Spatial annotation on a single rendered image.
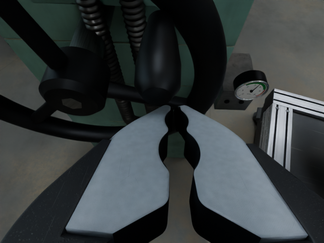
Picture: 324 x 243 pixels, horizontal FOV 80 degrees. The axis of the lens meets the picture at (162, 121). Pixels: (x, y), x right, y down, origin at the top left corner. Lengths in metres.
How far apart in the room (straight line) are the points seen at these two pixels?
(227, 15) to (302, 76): 1.24
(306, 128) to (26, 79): 1.55
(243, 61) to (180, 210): 0.70
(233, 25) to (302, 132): 0.74
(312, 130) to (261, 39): 0.85
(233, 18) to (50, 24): 0.31
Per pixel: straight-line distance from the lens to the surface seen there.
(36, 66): 0.53
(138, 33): 0.23
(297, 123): 1.05
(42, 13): 0.41
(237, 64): 0.52
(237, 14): 0.37
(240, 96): 0.44
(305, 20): 2.05
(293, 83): 1.51
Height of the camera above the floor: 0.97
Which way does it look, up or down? 62 degrees down
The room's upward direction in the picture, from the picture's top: 2 degrees clockwise
